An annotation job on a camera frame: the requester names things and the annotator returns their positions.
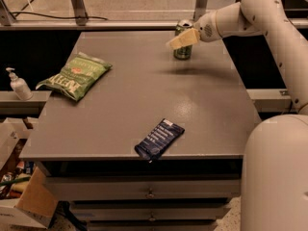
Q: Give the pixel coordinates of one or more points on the blue rxbar wrapper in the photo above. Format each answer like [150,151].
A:
[156,143]

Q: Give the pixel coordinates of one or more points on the cardboard box with items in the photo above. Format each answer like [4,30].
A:
[23,199]

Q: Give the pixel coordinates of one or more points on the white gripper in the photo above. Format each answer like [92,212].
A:
[206,27]

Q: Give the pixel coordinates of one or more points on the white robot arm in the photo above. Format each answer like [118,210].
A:
[275,164]

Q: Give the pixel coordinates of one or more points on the green chip bag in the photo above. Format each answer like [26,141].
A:
[77,76]

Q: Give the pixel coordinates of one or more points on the green soda can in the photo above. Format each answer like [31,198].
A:
[183,53]

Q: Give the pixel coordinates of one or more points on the white pump bottle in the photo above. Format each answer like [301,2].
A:
[19,85]

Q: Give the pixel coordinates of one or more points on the grey metal railing frame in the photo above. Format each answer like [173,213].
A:
[101,14]

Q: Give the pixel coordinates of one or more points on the grey drawer cabinet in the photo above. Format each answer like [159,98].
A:
[86,148]

